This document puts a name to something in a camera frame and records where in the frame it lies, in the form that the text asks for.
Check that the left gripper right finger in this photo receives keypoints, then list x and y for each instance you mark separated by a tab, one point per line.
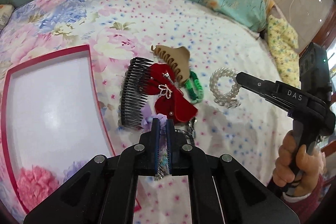
169	139

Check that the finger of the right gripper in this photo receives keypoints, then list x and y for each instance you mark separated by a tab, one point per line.
263	88

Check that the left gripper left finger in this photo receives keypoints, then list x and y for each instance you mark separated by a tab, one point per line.
155	136

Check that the silver wrist watch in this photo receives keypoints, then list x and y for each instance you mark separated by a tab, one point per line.
189	132

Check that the red velvet bow clip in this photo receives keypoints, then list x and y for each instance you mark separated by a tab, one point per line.
171	101

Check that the black hair comb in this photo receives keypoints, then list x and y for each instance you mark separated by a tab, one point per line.
133	96

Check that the beige claw hair clip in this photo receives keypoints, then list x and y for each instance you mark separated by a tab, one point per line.
177	59

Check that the maroon sleeve forearm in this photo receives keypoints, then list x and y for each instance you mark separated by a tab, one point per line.
305	206

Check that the red jewelry box tray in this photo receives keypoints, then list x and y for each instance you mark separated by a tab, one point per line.
55	111

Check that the right hand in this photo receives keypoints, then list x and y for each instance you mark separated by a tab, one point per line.
310	165

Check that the yellow floral pillow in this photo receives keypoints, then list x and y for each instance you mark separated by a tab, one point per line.
282	42

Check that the purple flower scrunchie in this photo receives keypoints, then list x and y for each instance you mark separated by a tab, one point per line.
74	168

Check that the floral bed sheet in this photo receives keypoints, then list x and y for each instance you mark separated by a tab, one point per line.
184	34

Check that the pink flower scrunchie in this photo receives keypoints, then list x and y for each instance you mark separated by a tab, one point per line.
35	185

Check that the cream cartoon print pillow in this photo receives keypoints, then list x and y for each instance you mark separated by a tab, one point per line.
5	14

